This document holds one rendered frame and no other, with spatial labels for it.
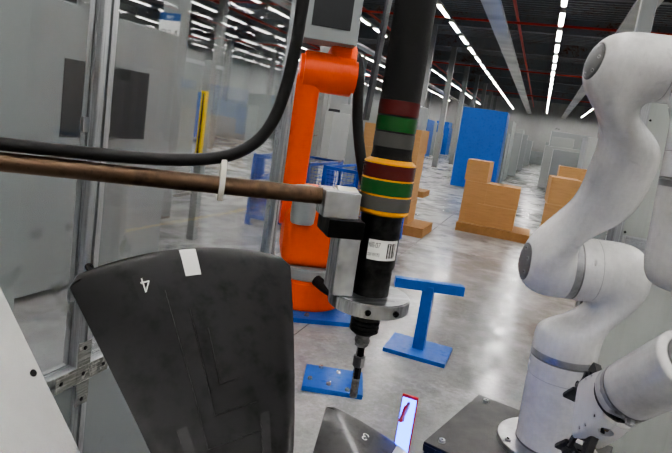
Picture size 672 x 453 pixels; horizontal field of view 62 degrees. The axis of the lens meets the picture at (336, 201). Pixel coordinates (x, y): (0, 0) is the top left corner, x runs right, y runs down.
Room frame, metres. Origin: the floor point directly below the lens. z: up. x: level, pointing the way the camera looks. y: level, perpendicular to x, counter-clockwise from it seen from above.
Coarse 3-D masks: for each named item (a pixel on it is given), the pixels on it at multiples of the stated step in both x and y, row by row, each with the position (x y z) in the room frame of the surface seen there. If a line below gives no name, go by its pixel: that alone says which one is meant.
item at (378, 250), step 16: (368, 224) 0.45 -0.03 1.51; (384, 224) 0.44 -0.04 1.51; (400, 224) 0.45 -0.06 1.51; (368, 240) 0.45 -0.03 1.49; (384, 240) 0.44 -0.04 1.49; (368, 256) 0.45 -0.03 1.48; (384, 256) 0.44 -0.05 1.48; (368, 272) 0.45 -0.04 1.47; (384, 272) 0.45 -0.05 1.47; (368, 288) 0.45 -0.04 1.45; (384, 288) 0.45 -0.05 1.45; (352, 320) 0.46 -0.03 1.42; (368, 320) 0.45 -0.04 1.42; (368, 336) 0.45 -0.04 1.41
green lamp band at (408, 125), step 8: (376, 120) 0.46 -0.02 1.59; (384, 120) 0.45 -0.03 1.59; (392, 120) 0.45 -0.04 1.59; (400, 120) 0.44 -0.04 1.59; (408, 120) 0.45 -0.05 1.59; (416, 120) 0.45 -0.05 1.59; (376, 128) 0.46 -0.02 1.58; (384, 128) 0.45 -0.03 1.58; (392, 128) 0.45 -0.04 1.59; (400, 128) 0.44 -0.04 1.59; (408, 128) 0.45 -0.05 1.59; (416, 128) 0.46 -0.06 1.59
